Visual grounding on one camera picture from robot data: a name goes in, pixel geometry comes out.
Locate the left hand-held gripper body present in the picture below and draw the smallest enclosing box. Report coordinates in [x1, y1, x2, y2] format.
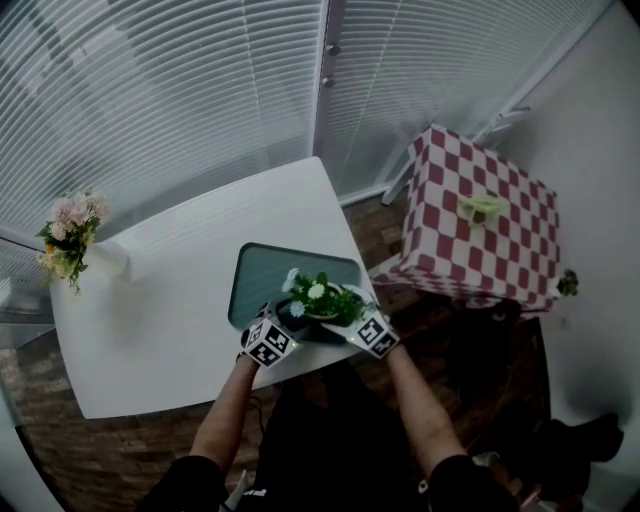
[240, 316, 301, 370]

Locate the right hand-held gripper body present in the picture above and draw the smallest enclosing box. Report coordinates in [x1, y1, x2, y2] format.
[348, 309, 402, 360]

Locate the dark green tray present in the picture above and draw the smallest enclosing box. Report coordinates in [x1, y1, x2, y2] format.
[228, 242, 362, 346]

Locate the small potted green plant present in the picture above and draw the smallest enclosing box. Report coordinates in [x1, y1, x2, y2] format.
[280, 267, 376, 326]

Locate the person's left forearm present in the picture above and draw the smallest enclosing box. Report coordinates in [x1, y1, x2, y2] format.
[189, 354, 261, 474]

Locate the person's right forearm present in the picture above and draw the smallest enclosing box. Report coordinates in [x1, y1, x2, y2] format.
[387, 344, 469, 476]

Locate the white table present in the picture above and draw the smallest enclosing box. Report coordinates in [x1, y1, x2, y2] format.
[49, 156, 379, 420]

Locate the person's black clothing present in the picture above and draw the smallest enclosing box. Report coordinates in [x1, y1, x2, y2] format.
[137, 359, 521, 512]

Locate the table with checkered cloth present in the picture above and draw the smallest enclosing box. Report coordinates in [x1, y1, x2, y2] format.
[369, 124, 561, 314]

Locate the small pale green plant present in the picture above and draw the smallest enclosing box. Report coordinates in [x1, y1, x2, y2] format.
[457, 194, 511, 226]

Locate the white vase with flower bouquet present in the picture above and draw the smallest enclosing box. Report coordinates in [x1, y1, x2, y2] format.
[34, 192, 131, 296]

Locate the small dark green plant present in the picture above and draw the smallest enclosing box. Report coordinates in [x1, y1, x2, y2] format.
[556, 268, 580, 297]

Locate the white metal rack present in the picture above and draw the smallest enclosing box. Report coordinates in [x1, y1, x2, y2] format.
[472, 106, 531, 146]

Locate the white window blind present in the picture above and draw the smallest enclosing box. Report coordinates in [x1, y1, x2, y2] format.
[314, 0, 614, 201]
[0, 0, 329, 236]
[0, 234, 56, 321]

